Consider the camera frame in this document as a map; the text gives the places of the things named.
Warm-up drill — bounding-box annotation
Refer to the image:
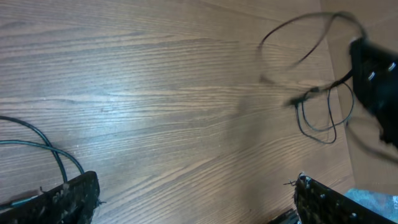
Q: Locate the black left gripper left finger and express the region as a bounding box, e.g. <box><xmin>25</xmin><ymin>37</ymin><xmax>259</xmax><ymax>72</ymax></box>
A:
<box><xmin>1</xmin><ymin>171</ymin><xmax>100</xmax><ymax>224</ymax></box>

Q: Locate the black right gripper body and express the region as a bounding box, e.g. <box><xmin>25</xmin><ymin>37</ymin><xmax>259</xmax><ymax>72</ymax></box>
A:
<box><xmin>349</xmin><ymin>38</ymin><xmax>397</xmax><ymax>146</ymax></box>

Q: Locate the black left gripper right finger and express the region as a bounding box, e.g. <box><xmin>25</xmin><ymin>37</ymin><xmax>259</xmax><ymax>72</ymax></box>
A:
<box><xmin>294</xmin><ymin>173</ymin><xmax>394</xmax><ymax>224</ymax></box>

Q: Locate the thick black USB cable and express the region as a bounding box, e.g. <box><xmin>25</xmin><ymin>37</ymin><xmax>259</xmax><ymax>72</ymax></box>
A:
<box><xmin>0</xmin><ymin>114</ymin><xmax>85</xmax><ymax>184</ymax></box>

